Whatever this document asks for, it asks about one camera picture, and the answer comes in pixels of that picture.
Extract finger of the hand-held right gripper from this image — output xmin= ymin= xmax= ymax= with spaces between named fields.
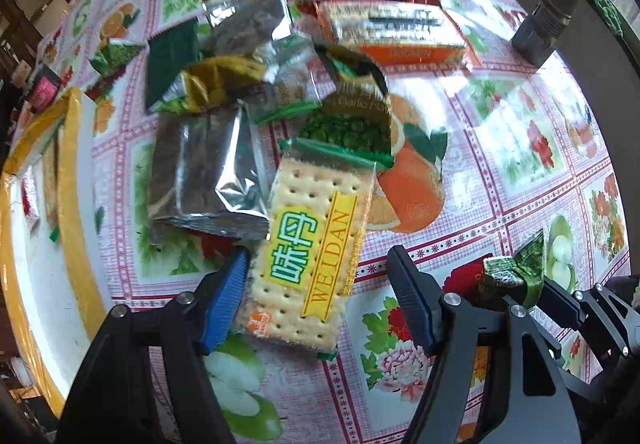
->
xmin=537 ymin=277 xmax=640 ymax=365

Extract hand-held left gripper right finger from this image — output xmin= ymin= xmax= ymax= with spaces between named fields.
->
xmin=386 ymin=245 xmax=583 ymax=444

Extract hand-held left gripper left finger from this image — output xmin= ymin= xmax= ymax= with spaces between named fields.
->
xmin=55 ymin=247 xmax=251 ymax=444

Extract small green foil packet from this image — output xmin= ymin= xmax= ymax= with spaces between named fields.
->
xmin=482 ymin=229 xmax=548 ymax=310

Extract yellow label cracker packet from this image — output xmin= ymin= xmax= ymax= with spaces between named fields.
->
xmin=239 ymin=138 xmax=378 ymax=361

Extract large silver foil snack packet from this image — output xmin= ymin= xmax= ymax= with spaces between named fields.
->
xmin=146 ymin=105 xmax=273 ymax=241

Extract yellow rimmed white box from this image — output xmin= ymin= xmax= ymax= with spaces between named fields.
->
xmin=0 ymin=87 xmax=108 ymax=417

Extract clear green trimmed snack packet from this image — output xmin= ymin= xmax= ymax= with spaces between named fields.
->
xmin=247 ymin=35 xmax=323 ymax=125

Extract green peas snack packet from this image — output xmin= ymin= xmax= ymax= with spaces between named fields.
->
xmin=277 ymin=44 xmax=396 ymax=170

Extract yellow green snack packet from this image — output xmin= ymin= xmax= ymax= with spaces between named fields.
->
xmin=165 ymin=57 xmax=268 ymax=114

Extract dark green flat packet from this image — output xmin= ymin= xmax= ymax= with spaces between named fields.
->
xmin=144 ymin=19 xmax=201 ymax=114

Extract orange cracker packet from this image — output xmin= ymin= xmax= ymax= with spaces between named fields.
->
xmin=315 ymin=0 xmax=468 ymax=65

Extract green triangular snack packet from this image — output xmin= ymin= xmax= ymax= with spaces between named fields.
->
xmin=89 ymin=38 xmax=147 ymax=76

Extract pink label glass jar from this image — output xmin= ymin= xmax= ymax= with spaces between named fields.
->
xmin=22 ymin=64 xmax=63 ymax=112

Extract small silver foil snack packet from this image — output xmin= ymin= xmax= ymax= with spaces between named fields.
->
xmin=200 ymin=0 xmax=293 ymax=58

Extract grey ribbed cylinder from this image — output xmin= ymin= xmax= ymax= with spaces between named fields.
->
xmin=510 ymin=0 xmax=596 ymax=68

